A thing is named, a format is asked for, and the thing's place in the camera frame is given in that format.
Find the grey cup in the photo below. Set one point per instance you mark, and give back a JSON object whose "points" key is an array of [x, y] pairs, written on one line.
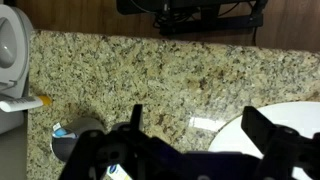
{"points": [[85, 126]]}

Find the white tube with orange cap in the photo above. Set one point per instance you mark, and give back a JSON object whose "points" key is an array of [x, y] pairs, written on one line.
{"points": [[20, 103]]}

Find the white sink basin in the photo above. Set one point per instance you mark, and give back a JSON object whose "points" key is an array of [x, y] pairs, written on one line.
{"points": [[293, 115]]}

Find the white tube with blue logo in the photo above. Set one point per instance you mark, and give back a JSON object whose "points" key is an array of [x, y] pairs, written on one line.
{"points": [[117, 172]]}

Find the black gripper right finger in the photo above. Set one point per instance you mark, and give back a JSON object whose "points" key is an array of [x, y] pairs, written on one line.
{"points": [[286, 150]]}

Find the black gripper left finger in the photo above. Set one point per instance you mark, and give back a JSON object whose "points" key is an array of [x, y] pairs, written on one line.
{"points": [[110, 150]]}

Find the black stand base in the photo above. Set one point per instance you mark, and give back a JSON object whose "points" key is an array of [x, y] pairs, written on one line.
{"points": [[206, 16]]}

